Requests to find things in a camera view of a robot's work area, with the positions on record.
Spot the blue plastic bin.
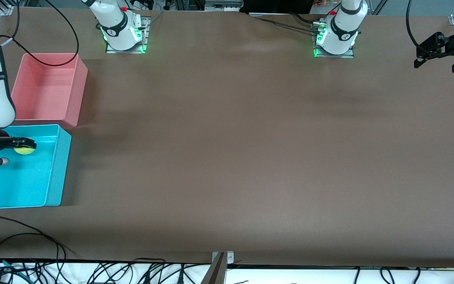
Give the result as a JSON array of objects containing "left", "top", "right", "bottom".
[{"left": 0, "top": 124, "right": 72, "bottom": 209}]

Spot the pink plastic bin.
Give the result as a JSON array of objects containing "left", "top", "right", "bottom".
[{"left": 9, "top": 53, "right": 88, "bottom": 127}]

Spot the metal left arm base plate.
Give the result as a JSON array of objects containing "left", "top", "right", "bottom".
[{"left": 313, "top": 22, "right": 354, "bottom": 58}]

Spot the looped black floor cable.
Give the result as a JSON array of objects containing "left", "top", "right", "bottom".
[{"left": 0, "top": 215, "right": 68, "bottom": 284}]

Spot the long black right arm cable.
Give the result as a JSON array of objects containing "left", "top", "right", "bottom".
[{"left": 0, "top": 0, "right": 80, "bottom": 67}]

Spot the teal floor cable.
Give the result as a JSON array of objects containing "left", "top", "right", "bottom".
[{"left": 0, "top": 256, "right": 28, "bottom": 283}]

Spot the short black right arm cable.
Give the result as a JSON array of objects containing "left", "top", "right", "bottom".
[{"left": 0, "top": 0, "right": 20, "bottom": 40}]

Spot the black base cable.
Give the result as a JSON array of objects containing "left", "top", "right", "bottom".
[
  {"left": 288, "top": 11, "right": 324, "bottom": 26},
  {"left": 257, "top": 17, "right": 316, "bottom": 32}
]

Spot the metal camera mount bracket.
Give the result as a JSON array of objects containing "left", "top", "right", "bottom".
[{"left": 201, "top": 251, "right": 234, "bottom": 284}]

